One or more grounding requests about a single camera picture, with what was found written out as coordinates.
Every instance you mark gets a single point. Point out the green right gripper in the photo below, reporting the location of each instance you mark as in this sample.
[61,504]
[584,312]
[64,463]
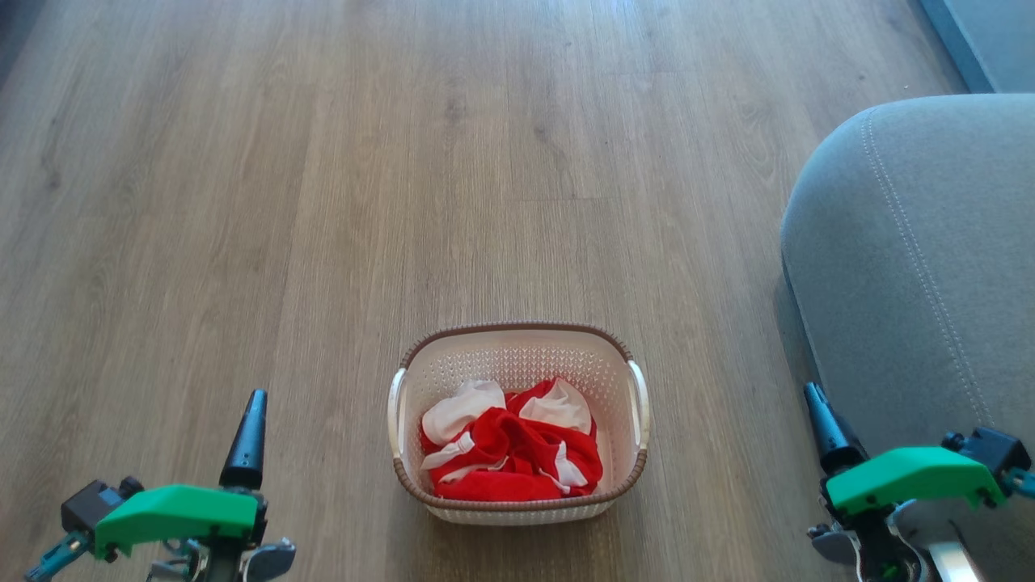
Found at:
[914,477]

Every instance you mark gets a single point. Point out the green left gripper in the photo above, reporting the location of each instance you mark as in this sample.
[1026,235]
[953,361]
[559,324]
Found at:
[178,513]

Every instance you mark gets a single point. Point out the red and white clothes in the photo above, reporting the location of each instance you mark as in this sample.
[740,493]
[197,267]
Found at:
[509,453]

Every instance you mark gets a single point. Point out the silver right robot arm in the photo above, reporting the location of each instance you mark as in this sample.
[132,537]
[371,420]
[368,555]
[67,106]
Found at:
[954,566]

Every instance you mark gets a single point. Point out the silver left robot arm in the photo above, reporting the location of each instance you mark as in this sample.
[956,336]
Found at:
[271,560]

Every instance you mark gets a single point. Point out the grey sofa seat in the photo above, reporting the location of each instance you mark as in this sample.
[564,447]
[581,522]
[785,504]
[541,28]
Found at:
[994,32]
[914,267]

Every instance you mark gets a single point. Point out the white plastic laundry basket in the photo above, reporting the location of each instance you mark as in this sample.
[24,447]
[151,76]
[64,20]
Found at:
[517,356]

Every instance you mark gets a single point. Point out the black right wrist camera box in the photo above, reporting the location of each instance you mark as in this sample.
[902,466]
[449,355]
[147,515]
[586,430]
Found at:
[990,449]

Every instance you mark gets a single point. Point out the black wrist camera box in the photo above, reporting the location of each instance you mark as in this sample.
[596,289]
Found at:
[85,505]
[990,449]

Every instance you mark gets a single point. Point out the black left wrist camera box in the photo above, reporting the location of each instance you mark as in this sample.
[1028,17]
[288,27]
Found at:
[85,505]

